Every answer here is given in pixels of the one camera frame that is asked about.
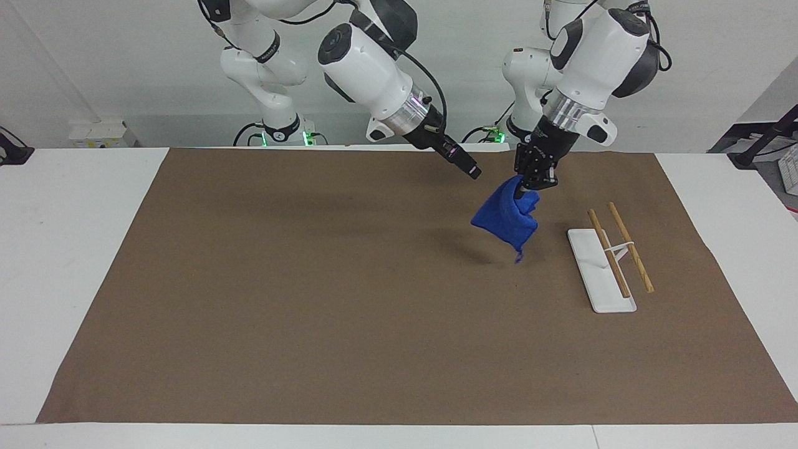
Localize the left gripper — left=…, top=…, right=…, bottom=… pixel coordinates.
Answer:
left=514, top=117, right=580, bottom=191

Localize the white keyboard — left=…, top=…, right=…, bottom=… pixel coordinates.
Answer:
left=778, top=143, right=798, bottom=198

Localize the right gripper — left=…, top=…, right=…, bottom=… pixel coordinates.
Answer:
left=404, top=108, right=466, bottom=165

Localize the black cable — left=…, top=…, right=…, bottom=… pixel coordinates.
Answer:
left=374, top=25, right=449, bottom=123
left=461, top=126, right=501, bottom=145
left=646, top=11, right=673, bottom=72
left=233, top=122, right=266, bottom=148

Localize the white socket box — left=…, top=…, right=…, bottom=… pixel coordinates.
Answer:
left=68, top=120, right=138, bottom=149

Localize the blue towel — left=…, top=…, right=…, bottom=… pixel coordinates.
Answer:
left=471, top=175, right=541, bottom=263

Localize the white rack with wooden bars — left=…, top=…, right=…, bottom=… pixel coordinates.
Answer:
left=567, top=201, right=655, bottom=314

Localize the black stand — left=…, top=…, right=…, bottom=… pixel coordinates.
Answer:
left=707, top=103, right=798, bottom=170
left=0, top=127, right=36, bottom=167

